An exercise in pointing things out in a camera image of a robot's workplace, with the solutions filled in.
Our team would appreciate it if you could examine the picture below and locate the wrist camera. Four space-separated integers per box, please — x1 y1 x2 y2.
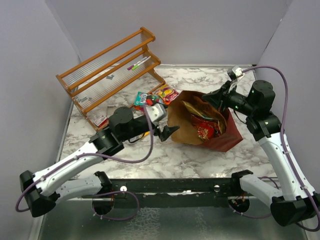
146 103 167 124
227 65 245 92

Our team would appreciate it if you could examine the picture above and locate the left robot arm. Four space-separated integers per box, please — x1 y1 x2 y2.
15 103 179 218

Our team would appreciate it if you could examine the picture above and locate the small grey open box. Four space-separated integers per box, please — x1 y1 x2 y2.
107 105 118 112

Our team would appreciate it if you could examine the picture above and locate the red brown paper bag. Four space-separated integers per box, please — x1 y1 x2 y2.
167 90 243 153

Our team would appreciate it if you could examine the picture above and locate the small red white box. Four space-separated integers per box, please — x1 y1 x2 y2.
93 115 108 127

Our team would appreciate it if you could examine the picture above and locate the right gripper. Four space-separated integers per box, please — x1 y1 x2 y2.
202 80 256 116

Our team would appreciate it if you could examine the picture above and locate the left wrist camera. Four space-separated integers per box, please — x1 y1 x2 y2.
146 103 167 124

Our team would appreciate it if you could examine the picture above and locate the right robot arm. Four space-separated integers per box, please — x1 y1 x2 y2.
202 80 320 227

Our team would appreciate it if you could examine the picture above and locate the teal Fox's candy bag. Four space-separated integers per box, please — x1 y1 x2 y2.
133 91 160 107

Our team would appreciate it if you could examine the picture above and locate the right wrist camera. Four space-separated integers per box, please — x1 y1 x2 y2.
227 65 245 92

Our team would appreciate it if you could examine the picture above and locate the red rice cracker bag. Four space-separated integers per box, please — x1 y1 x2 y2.
191 114 225 142

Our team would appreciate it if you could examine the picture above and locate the beige snack packet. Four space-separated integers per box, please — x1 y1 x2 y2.
180 96 227 134

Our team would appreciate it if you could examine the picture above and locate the orange wooden rack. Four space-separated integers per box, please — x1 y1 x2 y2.
56 27 166 131

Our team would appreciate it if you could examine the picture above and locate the black mounting rail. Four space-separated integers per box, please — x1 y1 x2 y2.
82 170 258 208

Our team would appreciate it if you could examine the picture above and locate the orange fruit candy bag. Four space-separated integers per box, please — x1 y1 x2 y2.
133 105 145 113

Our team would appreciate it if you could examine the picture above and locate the yellow snack bar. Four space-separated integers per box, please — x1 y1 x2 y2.
128 131 150 143

